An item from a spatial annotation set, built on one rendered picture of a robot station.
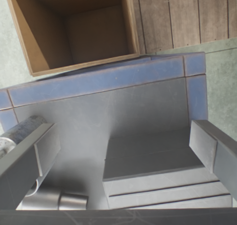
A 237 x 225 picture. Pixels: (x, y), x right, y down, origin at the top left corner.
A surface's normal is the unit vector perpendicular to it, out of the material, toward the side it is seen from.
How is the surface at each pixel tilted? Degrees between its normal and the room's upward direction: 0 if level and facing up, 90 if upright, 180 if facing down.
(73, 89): 0
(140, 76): 0
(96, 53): 0
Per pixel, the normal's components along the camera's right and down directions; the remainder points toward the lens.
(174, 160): -0.18, -0.95
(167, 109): -0.02, 0.28
